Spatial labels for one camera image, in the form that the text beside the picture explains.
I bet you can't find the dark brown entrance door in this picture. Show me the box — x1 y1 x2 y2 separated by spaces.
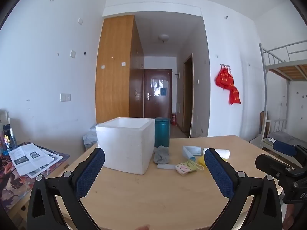
143 69 173 125

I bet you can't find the grey metal bunk bed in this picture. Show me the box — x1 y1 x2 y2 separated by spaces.
258 40 307 154

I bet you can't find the yellow cloth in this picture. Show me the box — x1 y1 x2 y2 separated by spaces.
197 155 228 171

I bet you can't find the white foam box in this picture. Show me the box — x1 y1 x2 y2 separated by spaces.
95 117 155 175

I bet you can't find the pastel patterned pouch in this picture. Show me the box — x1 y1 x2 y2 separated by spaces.
176 162 197 176

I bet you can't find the white tissue pack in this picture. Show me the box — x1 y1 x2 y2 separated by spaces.
203 148 231 160

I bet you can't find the wooden side door frame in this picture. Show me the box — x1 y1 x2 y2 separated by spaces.
183 53 194 138

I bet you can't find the printed paper leaflet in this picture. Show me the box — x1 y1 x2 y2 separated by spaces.
26 147 64 179
8 142 56 176

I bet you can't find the small yellow-haired figurine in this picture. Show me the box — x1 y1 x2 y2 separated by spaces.
3 134 12 151

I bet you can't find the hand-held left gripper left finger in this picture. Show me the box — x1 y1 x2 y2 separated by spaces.
27 147 106 230

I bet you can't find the red fabric bag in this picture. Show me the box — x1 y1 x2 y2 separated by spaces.
228 86 241 105
215 67 228 89
225 71 234 90

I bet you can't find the grey bedding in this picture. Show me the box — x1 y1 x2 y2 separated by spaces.
264 131 304 149

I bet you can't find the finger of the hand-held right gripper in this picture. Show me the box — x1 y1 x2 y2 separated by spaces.
273 140 307 160
255 154 293 181

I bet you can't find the teal metal canister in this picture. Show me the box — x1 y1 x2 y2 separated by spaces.
154 117 171 148

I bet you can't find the leaning wooden board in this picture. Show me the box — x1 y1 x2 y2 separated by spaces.
260 111 270 149

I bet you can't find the light blue cloth pile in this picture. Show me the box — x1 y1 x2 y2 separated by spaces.
83 125 99 151

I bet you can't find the blue face mask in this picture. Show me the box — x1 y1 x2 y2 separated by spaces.
182 145 204 160

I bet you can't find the wooden wardrobe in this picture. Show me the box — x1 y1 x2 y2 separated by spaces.
95 15 145 125

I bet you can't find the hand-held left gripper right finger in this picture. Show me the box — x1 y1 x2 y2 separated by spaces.
204 148 282 230

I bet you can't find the grey sock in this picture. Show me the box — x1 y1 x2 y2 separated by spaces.
153 146 171 164

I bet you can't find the patterned desk mat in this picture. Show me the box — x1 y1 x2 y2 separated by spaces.
0 142 70 212

